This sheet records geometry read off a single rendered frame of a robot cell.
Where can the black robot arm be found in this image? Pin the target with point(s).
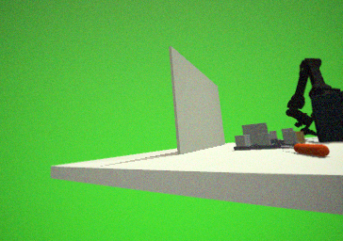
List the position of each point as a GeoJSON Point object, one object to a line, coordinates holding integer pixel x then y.
{"type": "Point", "coordinates": [309, 67]}

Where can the grey flat panel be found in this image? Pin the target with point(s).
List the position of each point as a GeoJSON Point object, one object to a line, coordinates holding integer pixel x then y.
{"type": "Point", "coordinates": [197, 108]}

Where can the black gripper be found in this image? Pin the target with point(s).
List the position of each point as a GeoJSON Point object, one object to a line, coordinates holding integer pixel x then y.
{"type": "Point", "coordinates": [305, 119]}

